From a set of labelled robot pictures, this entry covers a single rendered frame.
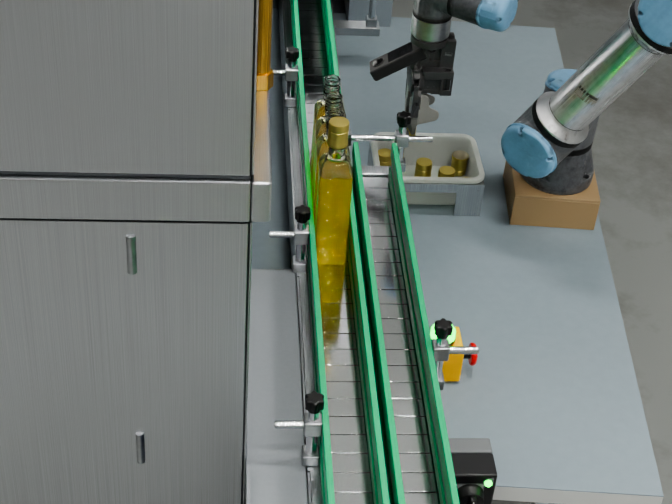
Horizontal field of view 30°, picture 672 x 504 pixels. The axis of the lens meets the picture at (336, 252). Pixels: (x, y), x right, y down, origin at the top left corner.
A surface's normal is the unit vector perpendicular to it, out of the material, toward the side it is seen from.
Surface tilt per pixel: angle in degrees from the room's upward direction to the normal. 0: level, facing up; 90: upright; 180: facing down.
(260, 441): 0
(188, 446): 90
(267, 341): 0
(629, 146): 0
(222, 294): 90
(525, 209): 90
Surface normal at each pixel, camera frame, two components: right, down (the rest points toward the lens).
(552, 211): -0.03, 0.62
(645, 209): 0.07, -0.79
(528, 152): -0.61, 0.58
